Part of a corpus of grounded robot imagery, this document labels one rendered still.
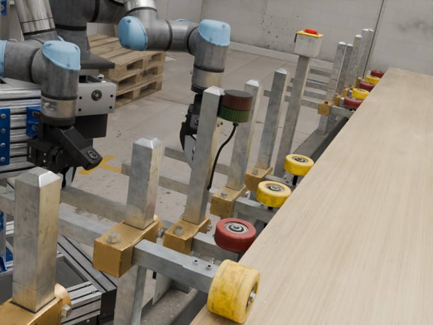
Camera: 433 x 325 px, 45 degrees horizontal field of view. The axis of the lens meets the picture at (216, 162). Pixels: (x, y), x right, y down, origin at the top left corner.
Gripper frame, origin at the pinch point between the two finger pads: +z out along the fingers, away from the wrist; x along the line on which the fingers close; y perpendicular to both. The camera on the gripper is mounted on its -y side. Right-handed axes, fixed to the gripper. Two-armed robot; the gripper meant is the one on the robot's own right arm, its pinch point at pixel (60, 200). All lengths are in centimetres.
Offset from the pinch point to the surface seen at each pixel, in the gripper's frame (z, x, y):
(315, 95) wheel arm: -1, -173, -21
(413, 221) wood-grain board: -8, -32, -75
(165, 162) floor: 83, -223, 80
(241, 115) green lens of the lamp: -30.4, -1.9, -38.1
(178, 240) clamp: -4.0, 5.0, -32.2
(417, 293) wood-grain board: -8, 0, -77
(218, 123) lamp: -27.1, -3.5, -33.2
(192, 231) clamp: -4.8, 0.9, -33.4
